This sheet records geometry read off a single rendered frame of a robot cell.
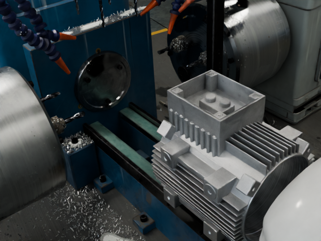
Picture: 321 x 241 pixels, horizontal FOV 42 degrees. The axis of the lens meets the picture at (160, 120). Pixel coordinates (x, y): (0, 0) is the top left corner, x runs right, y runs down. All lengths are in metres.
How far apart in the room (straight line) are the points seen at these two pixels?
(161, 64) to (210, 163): 0.89
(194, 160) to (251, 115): 0.11
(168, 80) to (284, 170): 0.74
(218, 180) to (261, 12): 0.50
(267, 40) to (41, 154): 0.56
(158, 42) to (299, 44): 0.72
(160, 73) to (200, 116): 0.82
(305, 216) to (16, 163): 0.52
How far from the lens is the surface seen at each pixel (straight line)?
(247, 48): 0.95
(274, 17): 1.03
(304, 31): 1.08
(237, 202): 0.62
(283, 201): 0.28
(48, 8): 1.01
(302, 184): 0.28
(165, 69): 1.47
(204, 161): 0.66
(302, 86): 1.17
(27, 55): 0.91
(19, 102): 0.71
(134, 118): 1.02
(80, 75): 0.94
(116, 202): 0.98
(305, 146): 0.67
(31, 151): 0.70
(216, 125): 0.62
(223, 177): 0.62
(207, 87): 0.73
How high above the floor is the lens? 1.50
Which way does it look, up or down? 35 degrees down
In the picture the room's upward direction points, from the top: 4 degrees counter-clockwise
